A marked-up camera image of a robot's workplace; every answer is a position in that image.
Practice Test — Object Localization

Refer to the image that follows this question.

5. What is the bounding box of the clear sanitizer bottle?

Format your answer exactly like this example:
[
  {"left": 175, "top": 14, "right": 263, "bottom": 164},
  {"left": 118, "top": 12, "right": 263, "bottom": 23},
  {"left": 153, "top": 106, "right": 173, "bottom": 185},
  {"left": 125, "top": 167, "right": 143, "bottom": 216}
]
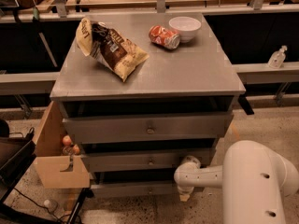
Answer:
[{"left": 267, "top": 45, "right": 288, "bottom": 69}]

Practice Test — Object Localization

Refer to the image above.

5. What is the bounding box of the orange soda can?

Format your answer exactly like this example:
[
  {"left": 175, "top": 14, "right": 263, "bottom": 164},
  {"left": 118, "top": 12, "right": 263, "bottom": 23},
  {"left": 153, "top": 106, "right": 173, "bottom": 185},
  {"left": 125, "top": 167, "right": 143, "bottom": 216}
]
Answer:
[{"left": 149, "top": 25, "right": 180, "bottom": 49}]

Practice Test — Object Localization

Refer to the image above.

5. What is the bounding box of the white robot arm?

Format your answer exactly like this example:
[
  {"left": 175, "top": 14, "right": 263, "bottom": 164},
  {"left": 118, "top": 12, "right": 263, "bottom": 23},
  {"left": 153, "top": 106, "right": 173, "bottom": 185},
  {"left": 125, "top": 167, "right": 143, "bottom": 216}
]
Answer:
[{"left": 174, "top": 140, "right": 299, "bottom": 224}]

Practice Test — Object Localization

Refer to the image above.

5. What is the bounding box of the yellow brown chip bag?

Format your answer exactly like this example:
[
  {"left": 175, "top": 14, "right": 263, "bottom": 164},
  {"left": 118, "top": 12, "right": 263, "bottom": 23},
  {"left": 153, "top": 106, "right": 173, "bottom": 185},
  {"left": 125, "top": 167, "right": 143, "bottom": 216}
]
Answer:
[{"left": 76, "top": 18, "right": 149, "bottom": 81}]

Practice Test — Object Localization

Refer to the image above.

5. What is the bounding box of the grey top drawer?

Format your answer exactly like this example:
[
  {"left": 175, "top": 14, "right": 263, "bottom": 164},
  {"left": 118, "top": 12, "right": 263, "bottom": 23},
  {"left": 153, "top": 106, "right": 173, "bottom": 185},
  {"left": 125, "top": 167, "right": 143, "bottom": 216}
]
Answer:
[{"left": 63, "top": 112, "right": 233, "bottom": 144}]

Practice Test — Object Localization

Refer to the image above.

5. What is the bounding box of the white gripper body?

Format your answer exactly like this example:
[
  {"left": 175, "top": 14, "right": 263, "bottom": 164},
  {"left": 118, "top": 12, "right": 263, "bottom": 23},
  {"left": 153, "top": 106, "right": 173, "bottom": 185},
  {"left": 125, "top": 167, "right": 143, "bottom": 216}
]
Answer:
[{"left": 174, "top": 156, "right": 201, "bottom": 196}]

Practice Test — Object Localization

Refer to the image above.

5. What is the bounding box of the wooden side box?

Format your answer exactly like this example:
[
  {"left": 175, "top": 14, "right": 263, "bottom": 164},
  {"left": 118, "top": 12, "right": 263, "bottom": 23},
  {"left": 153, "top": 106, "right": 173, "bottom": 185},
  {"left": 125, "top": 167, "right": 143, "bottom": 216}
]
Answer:
[{"left": 33, "top": 102, "right": 90, "bottom": 189}]

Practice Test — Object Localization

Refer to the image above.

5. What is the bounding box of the grey drawer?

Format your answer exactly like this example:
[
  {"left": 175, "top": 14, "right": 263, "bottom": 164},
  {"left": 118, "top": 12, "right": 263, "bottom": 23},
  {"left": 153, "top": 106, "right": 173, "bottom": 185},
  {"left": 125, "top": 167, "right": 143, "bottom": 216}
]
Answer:
[
  {"left": 63, "top": 112, "right": 233, "bottom": 144},
  {"left": 81, "top": 147, "right": 215, "bottom": 173},
  {"left": 89, "top": 170, "right": 205, "bottom": 200}
]

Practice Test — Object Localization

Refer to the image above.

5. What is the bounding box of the grey middle drawer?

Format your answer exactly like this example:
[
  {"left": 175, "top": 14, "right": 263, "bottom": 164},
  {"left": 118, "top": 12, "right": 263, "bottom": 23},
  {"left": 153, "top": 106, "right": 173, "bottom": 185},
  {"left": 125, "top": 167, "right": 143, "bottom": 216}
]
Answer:
[{"left": 81, "top": 147, "right": 215, "bottom": 173}]

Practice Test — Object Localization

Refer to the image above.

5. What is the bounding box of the red apple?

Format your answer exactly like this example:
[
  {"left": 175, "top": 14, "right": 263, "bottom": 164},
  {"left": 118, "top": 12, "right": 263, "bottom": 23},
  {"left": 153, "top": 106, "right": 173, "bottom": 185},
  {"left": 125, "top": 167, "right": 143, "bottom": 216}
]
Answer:
[
  {"left": 72, "top": 145, "right": 80, "bottom": 155},
  {"left": 62, "top": 135, "right": 72, "bottom": 147}
]

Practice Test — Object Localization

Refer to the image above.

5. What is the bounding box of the white bowl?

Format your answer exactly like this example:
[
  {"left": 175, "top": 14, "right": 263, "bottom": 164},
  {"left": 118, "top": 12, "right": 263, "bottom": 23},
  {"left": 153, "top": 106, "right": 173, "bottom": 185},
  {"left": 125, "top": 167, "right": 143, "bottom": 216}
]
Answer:
[{"left": 169, "top": 17, "right": 202, "bottom": 43}]

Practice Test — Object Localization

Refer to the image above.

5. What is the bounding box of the grey drawer cabinet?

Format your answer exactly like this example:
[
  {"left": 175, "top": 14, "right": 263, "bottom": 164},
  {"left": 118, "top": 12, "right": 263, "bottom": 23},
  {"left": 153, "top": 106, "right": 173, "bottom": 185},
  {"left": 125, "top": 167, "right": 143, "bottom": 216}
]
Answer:
[{"left": 50, "top": 12, "right": 247, "bottom": 185}]

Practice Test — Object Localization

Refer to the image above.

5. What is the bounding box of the grey bottom drawer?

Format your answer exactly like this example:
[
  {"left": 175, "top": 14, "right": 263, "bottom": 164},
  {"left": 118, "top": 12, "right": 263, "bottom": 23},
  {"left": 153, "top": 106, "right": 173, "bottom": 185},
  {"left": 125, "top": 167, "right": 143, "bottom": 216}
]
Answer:
[{"left": 89, "top": 170, "right": 205, "bottom": 200}]

